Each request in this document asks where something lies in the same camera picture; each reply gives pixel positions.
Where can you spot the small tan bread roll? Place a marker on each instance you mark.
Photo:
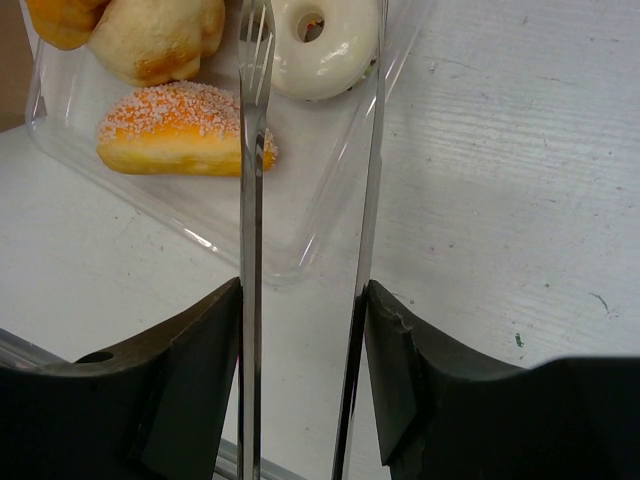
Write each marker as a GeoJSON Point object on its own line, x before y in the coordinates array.
{"type": "Point", "coordinates": [149, 43]}

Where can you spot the aluminium frame rail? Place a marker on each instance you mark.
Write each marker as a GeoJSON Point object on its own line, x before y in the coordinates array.
{"type": "Point", "coordinates": [85, 419]}

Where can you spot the white frosted donut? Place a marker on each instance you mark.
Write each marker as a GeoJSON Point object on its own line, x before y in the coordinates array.
{"type": "Point", "coordinates": [322, 48]}

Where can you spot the metal serving tongs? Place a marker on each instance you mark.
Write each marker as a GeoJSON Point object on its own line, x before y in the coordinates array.
{"type": "Point", "coordinates": [256, 46]}

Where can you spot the brown paper bag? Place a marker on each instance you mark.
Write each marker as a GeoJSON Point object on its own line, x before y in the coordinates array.
{"type": "Point", "coordinates": [16, 63]}

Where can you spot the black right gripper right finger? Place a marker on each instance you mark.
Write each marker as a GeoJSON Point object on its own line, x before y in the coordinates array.
{"type": "Point", "coordinates": [446, 411]}

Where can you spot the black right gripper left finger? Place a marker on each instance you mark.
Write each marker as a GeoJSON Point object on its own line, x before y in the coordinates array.
{"type": "Point", "coordinates": [192, 343]}

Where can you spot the sugared half bun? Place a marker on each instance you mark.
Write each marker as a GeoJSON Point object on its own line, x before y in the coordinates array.
{"type": "Point", "coordinates": [180, 128]}

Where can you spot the large orange ring bread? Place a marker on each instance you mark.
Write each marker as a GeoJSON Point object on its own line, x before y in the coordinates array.
{"type": "Point", "coordinates": [65, 24]}

